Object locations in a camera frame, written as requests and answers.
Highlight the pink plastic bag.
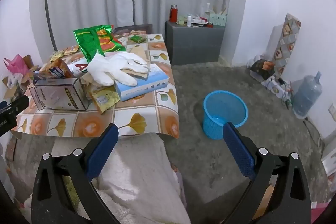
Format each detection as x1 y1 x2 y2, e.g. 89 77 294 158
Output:
3 55 29 76

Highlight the cardboard box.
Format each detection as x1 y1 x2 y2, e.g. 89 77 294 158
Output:
2 55 39 101

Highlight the white cable box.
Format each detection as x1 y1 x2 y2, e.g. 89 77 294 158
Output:
29 78 89 111

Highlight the blue water jug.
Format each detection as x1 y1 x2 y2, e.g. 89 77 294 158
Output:
292 71 322 119

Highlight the small white bottle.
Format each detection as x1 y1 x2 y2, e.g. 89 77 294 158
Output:
187 15 192 27

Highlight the red thermos bottle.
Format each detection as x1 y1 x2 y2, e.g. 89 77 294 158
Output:
169 5 178 23

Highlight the blue tissue box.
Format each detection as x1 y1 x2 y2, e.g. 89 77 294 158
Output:
114 64 169 101

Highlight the large green snack bag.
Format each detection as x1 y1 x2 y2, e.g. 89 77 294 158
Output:
73 25 126 63

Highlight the small green snack packet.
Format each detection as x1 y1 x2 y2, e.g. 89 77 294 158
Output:
129 35 146 44

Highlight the grey cabinet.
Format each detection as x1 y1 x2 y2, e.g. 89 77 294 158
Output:
165 21 225 65

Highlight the white cotton glove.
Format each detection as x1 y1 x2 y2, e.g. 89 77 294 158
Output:
87 52 150 87

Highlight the orange biscuit packet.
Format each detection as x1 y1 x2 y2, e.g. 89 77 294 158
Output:
39 58 75 79

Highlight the patterned tablecloth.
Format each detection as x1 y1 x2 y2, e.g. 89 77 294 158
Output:
13 34 179 138

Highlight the dark snack box on floor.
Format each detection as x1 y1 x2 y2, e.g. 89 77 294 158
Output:
250 59 275 81

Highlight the mint green desk organizer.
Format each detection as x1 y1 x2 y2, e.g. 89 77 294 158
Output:
209 11 227 27

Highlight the rolled patterned mat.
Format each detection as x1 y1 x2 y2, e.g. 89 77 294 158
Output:
272 14 301 78

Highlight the blue plastic trash basket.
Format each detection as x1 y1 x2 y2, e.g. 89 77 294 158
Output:
202 90 248 140

